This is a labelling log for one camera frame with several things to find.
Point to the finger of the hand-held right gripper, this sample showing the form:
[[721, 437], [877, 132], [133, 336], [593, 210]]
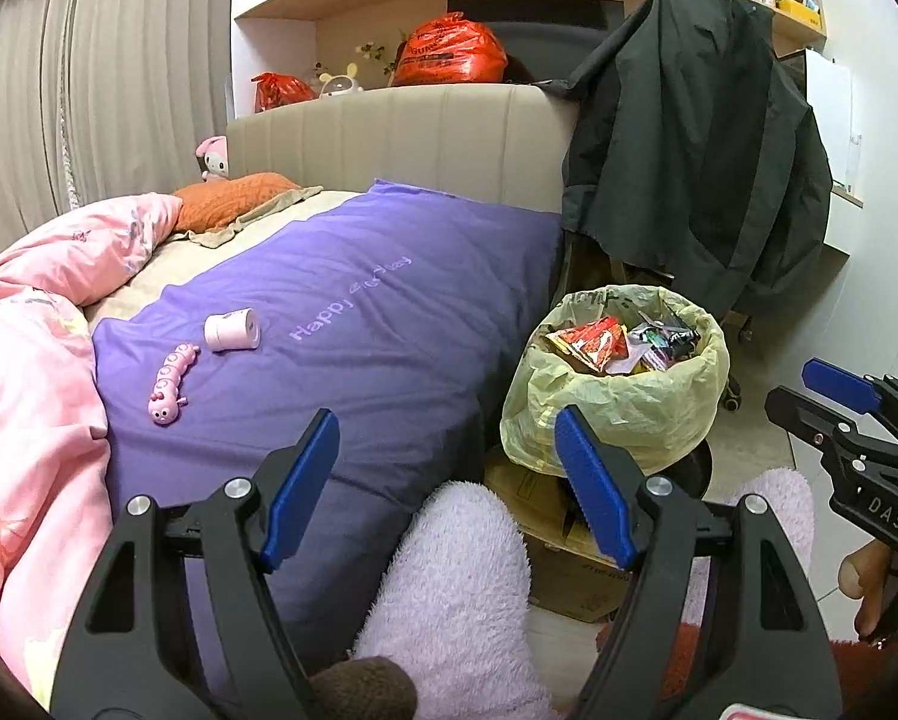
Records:
[[838, 382], [812, 420]]

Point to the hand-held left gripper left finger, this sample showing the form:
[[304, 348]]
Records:
[[299, 487]]

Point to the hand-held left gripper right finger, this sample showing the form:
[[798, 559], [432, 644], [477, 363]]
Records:
[[595, 487]]

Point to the waste bin with yellow liner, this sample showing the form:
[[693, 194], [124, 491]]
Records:
[[629, 405]]

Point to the person's right forearm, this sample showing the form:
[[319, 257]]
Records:
[[883, 667]]

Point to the person's right hand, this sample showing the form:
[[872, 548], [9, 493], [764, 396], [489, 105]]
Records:
[[865, 577]]

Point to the office chair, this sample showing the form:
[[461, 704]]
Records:
[[732, 394]]

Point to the cardboard box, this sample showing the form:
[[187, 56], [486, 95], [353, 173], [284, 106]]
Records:
[[546, 562]]

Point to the person's right leg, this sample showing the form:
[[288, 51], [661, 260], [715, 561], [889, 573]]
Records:
[[782, 510]]

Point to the person's leg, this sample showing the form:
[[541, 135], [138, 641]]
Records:
[[449, 600], [782, 510]]

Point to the purple blanket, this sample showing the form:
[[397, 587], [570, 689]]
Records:
[[359, 360]]

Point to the red striped snack packet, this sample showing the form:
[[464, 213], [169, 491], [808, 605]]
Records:
[[595, 341]]

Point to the dark shiny wrapper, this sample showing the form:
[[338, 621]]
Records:
[[666, 341]]

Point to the pink caterpillar toy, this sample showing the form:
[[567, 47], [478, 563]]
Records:
[[170, 386]]

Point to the pink cylinder jar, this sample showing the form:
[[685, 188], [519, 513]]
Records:
[[231, 330]]

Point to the person's left leg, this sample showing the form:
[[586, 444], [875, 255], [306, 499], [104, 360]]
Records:
[[449, 600]]

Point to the brown fuzzy pompom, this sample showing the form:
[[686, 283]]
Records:
[[366, 690]]

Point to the beige bed sheet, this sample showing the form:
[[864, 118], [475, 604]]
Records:
[[186, 270]]

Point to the black jacket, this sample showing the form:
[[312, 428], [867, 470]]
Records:
[[689, 150]]

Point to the beige cloth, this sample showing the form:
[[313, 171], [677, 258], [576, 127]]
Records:
[[269, 210]]

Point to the pink duvet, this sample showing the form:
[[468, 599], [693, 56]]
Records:
[[29, 405]]

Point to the orange pillow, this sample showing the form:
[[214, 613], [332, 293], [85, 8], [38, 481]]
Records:
[[231, 199]]

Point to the pink plush bunny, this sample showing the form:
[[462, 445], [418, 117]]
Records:
[[212, 159]]

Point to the beige padded headboard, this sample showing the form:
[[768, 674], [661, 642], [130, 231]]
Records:
[[396, 135]]

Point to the yellow box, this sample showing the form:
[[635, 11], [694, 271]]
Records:
[[802, 13]]

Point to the small red plastic bag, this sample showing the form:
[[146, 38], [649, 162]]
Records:
[[280, 94]]

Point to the white rabbit lamp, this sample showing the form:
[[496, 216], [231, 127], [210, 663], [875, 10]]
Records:
[[340, 86]]

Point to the white flower sprig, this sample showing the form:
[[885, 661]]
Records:
[[377, 52]]

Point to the grey pleated curtain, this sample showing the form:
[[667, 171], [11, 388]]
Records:
[[104, 90]]

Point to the large red plastic bag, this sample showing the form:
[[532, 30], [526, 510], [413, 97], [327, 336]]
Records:
[[449, 52]]

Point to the dark grey wall panel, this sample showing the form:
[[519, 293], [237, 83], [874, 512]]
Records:
[[539, 22]]

